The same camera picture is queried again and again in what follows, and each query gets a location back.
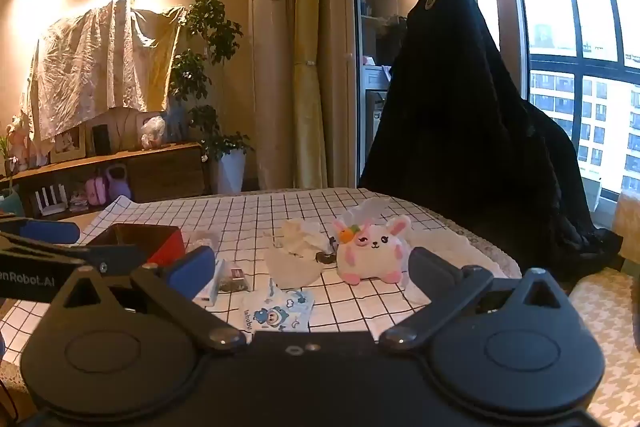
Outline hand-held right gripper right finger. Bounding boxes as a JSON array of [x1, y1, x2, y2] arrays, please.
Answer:
[[378, 247, 577, 354]]

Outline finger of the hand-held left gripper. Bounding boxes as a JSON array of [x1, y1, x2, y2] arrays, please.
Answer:
[[0, 213, 82, 248], [0, 232, 140, 303]]

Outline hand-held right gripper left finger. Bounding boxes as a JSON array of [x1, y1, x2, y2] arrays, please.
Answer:
[[62, 246, 247, 354]]

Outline red box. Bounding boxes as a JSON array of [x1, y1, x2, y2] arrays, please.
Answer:
[[94, 223, 187, 267]]

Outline pink white bunny plush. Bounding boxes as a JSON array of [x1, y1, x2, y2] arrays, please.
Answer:
[[334, 214, 414, 286]]

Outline blue cartoon print packet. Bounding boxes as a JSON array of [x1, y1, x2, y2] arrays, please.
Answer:
[[243, 278, 315, 334]]

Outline white cloth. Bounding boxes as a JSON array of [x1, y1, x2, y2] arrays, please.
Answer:
[[271, 218, 335, 259]]

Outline white router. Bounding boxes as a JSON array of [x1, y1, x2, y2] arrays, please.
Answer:
[[31, 183, 69, 216]]

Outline clear plastic wrapper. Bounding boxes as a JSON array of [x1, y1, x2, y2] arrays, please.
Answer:
[[186, 228, 219, 254]]

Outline small clear packet dark contents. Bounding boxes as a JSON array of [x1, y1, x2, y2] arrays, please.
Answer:
[[216, 260, 252, 294]]

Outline pink toy case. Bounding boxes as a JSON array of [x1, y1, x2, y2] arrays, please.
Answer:
[[84, 176, 107, 206]]

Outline white black grid tablecloth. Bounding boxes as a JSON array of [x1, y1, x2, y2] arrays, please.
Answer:
[[0, 187, 441, 360]]

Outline purple kettlebell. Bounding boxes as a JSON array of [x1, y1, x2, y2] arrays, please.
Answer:
[[104, 163, 133, 204]]

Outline clear plastic sheet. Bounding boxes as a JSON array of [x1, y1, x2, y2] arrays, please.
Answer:
[[349, 198, 397, 229]]

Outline pink plush doll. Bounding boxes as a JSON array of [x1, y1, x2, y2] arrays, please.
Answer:
[[6, 116, 32, 171]]

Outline white translucent plastic bag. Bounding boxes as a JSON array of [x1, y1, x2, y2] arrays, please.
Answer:
[[262, 247, 327, 292]]

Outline wooden tv cabinet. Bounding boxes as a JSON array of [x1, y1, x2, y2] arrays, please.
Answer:
[[0, 142, 210, 222]]

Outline plastic bag with toy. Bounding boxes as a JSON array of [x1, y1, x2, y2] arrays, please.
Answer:
[[140, 116, 167, 151]]

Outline white draped sheet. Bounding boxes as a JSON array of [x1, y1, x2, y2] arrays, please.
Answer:
[[21, 0, 187, 144]]

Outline washing machine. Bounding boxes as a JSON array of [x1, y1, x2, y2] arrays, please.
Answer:
[[362, 64, 394, 148]]

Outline beige houndstooth seat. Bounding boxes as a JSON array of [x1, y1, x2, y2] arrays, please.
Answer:
[[569, 267, 640, 427]]

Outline white standing air conditioner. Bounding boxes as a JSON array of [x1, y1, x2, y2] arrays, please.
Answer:
[[247, 0, 297, 191]]

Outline beige upholstered chair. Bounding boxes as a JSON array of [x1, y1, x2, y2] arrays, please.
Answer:
[[612, 188, 640, 259]]

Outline green potted plant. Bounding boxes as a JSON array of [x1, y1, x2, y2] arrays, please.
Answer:
[[169, 0, 253, 162]]

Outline yellow curtain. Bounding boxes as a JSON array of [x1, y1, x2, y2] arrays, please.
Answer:
[[287, 0, 329, 189]]

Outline large window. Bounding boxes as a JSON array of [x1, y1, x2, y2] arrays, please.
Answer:
[[471, 0, 640, 204]]

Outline white photo frame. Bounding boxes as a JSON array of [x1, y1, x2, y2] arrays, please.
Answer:
[[50, 126, 87, 164]]

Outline dark keychain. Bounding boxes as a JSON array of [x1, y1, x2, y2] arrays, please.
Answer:
[[314, 236, 342, 266]]

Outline black picture frame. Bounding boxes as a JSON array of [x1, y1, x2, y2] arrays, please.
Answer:
[[91, 123, 113, 156]]

